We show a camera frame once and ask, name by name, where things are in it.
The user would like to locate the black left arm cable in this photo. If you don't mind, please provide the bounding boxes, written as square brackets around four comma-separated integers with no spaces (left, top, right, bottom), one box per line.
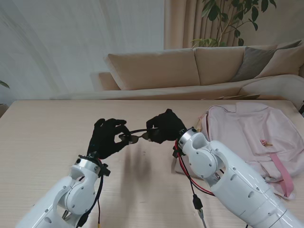
[78,166,105,226]

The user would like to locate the yellow backpack charm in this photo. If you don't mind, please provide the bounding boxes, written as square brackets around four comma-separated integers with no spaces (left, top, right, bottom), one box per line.
[191,117,202,133]

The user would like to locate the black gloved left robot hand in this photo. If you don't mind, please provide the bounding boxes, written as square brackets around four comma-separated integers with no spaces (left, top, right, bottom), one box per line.
[86,118,133,160]

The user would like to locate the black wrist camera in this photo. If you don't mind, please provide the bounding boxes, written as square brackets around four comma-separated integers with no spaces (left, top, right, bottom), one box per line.
[99,163,111,178]
[172,142,185,159]

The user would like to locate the grey sofa cushion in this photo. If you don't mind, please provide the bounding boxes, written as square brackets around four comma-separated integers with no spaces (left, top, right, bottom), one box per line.
[231,46,302,83]

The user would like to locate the dark thin-framed sunglasses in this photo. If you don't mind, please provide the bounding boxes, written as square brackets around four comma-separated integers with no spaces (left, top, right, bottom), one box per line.
[117,127,160,144]

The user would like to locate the beige fabric sofa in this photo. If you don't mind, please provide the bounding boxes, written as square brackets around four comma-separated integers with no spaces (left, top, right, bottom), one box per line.
[90,41,304,100]

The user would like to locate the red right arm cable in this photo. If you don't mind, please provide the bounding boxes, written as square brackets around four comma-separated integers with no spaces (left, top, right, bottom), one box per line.
[174,140,216,197]

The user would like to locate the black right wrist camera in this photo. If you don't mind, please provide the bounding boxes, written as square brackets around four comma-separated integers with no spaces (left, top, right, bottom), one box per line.
[172,142,185,159]

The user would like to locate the beige loose sofa cushion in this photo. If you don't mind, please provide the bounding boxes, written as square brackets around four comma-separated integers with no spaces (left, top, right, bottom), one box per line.
[255,45,304,79]

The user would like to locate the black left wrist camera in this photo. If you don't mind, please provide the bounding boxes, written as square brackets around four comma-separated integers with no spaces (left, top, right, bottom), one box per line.
[99,163,111,178]

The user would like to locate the white backdrop cloth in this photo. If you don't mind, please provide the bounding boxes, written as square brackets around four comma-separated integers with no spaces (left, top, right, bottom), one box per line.
[0,0,165,100]

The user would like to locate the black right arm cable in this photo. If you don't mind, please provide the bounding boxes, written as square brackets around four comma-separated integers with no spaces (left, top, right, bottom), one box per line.
[174,152,207,228]

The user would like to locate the pale pink backpack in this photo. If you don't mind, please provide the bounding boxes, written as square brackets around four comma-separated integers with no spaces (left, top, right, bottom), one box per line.
[196,102,304,201]

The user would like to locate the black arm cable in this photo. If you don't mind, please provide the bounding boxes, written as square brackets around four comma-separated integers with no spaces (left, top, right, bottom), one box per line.
[174,152,207,228]
[78,166,105,226]

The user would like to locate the tall green leafy houseplant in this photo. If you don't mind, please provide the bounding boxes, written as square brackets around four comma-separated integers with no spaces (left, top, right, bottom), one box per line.
[191,0,277,48]

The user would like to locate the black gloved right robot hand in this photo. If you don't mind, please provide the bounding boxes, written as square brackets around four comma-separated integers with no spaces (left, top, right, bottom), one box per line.
[145,108,187,144]

